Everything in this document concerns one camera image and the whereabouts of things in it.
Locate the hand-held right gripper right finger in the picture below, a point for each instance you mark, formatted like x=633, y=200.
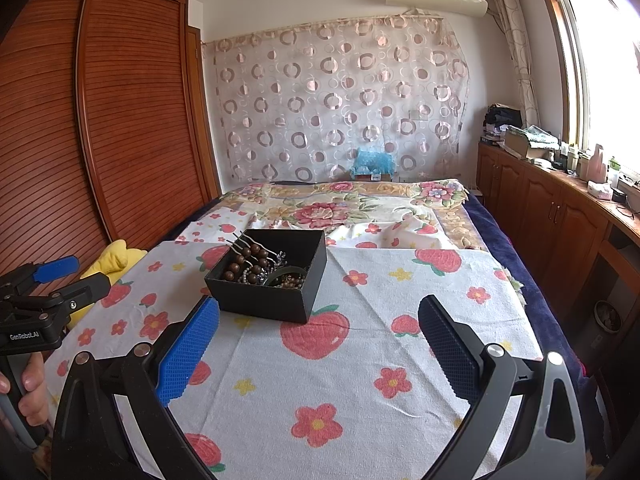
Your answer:
x=450, y=345

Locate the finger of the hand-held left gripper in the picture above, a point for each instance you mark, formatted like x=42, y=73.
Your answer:
x=85, y=290
x=57, y=270

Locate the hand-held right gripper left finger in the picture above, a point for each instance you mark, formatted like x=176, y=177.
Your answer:
x=185, y=355

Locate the black jewelry box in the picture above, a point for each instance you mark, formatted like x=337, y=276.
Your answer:
x=270, y=305

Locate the green bangle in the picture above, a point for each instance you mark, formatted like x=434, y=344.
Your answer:
x=272, y=276

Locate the dark wavy hairpin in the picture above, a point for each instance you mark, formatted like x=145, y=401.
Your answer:
x=248, y=242
x=235, y=247

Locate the person's left hand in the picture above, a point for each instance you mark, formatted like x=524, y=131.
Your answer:
x=35, y=390

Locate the yellow cloth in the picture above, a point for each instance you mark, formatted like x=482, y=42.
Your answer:
x=117, y=255

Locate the dark blue bed sheet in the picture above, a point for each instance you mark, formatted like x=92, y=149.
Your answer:
x=515, y=285

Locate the strawberry flower print towel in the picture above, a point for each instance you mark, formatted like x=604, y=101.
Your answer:
x=350, y=360

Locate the white strawberry print cloth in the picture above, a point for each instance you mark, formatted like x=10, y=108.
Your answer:
x=422, y=232

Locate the round metal bin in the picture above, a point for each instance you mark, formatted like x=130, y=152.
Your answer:
x=608, y=316

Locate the wooden window cabinet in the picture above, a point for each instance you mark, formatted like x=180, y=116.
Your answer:
x=550, y=210

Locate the wooden slatted wardrobe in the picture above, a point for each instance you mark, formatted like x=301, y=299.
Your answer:
x=125, y=110

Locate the floral blanket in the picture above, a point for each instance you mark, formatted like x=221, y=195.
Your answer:
x=310, y=210

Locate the blue plastic bag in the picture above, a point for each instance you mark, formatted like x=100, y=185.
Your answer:
x=372, y=160

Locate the pink tissue box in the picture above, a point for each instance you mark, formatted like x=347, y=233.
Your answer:
x=600, y=190

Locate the dark pile of bags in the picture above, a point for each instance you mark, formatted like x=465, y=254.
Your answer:
x=502, y=120

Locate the pink bottle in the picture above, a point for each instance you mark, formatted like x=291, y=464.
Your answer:
x=596, y=165

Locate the green white bottle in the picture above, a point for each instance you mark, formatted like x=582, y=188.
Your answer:
x=615, y=172

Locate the circle print sheer curtain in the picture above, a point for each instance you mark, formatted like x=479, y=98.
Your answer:
x=340, y=100

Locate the cream circle print window curtain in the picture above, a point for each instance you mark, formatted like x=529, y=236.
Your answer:
x=520, y=60

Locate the window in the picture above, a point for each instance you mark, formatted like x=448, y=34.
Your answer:
x=600, y=60

